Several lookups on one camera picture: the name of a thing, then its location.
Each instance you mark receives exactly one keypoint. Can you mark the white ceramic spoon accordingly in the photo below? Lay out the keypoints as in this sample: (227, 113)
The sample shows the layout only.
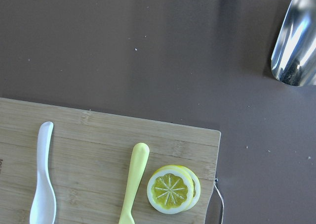
(44, 205)

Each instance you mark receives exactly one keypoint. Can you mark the yellow plastic knife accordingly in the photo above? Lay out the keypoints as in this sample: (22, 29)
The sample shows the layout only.
(138, 161)

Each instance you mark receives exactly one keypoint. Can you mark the bamboo cutting board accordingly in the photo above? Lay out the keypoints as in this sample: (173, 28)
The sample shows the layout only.
(89, 159)

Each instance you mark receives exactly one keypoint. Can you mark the lemon slice upper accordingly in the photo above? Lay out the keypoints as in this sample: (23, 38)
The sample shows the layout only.
(170, 190)

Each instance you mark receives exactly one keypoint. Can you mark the metal scoop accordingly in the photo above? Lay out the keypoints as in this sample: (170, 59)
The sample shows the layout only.
(293, 60)

